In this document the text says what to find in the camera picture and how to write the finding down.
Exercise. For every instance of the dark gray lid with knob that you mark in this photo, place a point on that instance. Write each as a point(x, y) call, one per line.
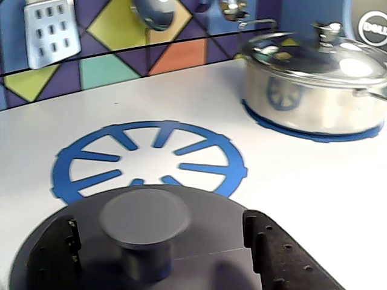
point(145, 217)

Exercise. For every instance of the black Dell monitor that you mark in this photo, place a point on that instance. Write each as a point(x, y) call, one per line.
point(373, 25)

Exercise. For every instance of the shiny metal hanging utensil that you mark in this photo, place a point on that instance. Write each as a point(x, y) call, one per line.
point(232, 9)

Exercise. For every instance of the slotted metal spatula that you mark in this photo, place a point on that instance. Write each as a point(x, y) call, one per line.
point(51, 33)

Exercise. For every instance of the blue burner print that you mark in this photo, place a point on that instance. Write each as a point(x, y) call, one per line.
point(211, 142)

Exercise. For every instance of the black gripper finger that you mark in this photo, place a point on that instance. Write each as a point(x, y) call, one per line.
point(45, 259)
point(287, 266)

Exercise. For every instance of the shiny metal ladle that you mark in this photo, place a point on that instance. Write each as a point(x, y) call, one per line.
point(157, 13)

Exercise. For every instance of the shiny steel pot lid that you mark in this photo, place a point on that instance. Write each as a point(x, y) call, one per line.
point(308, 57)

